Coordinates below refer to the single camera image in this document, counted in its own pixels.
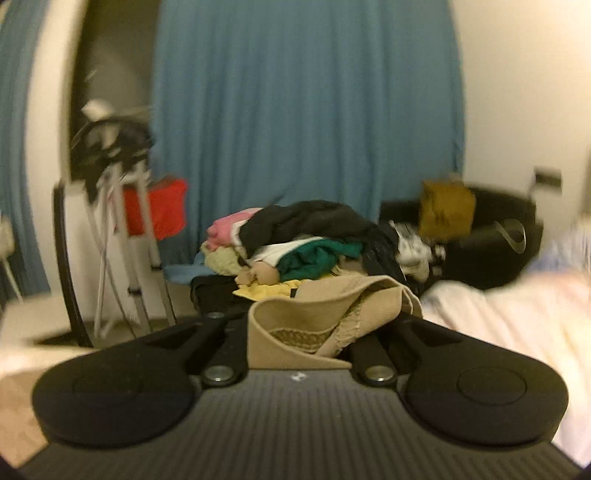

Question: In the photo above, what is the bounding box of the pink cloth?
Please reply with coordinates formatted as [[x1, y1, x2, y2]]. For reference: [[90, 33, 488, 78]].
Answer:
[[208, 208, 264, 247]]

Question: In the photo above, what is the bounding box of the blue cloth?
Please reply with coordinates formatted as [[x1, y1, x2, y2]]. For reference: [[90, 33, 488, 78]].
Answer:
[[164, 263, 206, 286]]

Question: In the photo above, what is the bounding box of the pastel bed blanket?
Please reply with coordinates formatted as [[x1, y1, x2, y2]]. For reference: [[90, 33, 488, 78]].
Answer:
[[0, 222, 591, 467]]

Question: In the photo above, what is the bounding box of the green cloth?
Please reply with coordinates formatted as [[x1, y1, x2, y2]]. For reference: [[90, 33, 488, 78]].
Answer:
[[277, 240, 365, 282]]

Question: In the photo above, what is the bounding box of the grey white patterned cloth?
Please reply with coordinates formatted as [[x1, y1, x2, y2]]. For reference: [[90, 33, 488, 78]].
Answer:
[[392, 222, 446, 282]]

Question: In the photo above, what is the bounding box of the dark wall socket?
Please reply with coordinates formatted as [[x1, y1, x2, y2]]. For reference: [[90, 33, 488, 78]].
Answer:
[[533, 167, 563, 189]]

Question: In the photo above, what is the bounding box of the yellow cloth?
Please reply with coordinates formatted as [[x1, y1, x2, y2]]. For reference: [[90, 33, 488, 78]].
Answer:
[[232, 278, 315, 301]]

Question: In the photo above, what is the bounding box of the dark patterned cloth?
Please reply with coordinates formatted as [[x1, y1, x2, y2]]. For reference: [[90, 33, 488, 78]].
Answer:
[[362, 226, 411, 287]]

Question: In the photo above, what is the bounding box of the yellow paper bag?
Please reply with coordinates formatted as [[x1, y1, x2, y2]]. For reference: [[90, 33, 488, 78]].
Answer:
[[418, 173, 476, 241]]

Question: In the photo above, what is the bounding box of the red cloth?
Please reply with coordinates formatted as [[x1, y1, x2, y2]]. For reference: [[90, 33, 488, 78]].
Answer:
[[122, 178, 189, 241]]

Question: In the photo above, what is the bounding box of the black cloth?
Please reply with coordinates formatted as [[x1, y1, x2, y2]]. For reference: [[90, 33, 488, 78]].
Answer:
[[240, 200, 375, 259]]

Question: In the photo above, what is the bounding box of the wide blue curtain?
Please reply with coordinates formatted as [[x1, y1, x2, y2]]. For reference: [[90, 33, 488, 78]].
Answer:
[[152, 0, 465, 273]]

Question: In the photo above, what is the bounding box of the black sofa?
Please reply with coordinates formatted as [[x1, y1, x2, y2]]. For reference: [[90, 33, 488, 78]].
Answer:
[[379, 185, 546, 296]]

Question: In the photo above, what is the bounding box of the narrow blue curtain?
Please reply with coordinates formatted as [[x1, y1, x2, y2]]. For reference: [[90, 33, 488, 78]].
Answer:
[[0, 0, 51, 296]]

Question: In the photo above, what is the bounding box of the white dressing table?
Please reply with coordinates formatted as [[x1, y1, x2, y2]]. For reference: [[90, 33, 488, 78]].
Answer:
[[0, 217, 24, 301]]

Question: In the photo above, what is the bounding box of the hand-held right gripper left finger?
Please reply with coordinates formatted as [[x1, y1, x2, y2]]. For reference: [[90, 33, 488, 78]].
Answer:
[[148, 310, 252, 388]]

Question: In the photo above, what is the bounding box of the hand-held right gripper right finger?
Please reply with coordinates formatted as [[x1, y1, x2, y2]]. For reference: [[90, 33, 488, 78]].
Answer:
[[348, 314, 462, 387]]

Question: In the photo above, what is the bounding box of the tan cloth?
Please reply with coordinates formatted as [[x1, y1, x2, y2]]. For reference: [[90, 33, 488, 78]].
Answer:
[[235, 263, 280, 286]]

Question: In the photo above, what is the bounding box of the beige printed hoodie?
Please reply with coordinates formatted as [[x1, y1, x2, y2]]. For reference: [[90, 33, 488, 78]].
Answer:
[[248, 275, 423, 370]]

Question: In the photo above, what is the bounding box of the pale green towel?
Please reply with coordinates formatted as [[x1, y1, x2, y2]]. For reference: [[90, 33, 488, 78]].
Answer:
[[202, 244, 250, 278]]

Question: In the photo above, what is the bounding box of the white cable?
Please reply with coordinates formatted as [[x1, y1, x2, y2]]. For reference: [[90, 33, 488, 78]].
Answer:
[[492, 219, 527, 254]]

